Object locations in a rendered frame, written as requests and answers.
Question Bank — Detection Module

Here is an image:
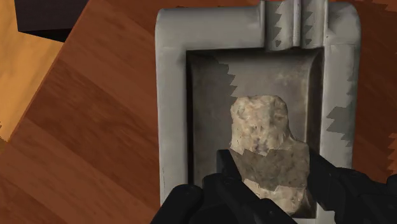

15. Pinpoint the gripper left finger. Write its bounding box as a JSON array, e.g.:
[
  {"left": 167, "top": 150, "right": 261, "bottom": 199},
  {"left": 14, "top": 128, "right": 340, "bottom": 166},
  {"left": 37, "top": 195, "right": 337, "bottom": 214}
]
[{"left": 150, "top": 149, "right": 297, "bottom": 224}]

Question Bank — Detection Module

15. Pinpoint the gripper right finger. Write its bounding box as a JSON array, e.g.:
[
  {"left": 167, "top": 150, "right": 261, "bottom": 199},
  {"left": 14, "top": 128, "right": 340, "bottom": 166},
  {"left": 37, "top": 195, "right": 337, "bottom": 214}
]
[{"left": 307, "top": 147, "right": 397, "bottom": 224}]

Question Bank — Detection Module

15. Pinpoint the beige stone figure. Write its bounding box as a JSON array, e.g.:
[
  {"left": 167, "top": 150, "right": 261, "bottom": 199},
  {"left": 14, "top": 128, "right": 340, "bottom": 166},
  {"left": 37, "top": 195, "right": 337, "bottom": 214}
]
[{"left": 228, "top": 94, "right": 315, "bottom": 216}]

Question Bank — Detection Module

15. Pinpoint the grey sink with faucet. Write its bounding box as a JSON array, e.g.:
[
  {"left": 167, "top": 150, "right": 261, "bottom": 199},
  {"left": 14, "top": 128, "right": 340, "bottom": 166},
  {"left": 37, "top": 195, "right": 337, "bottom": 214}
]
[{"left": 155, "top": 0, "right": 362, "bottom": 224}]

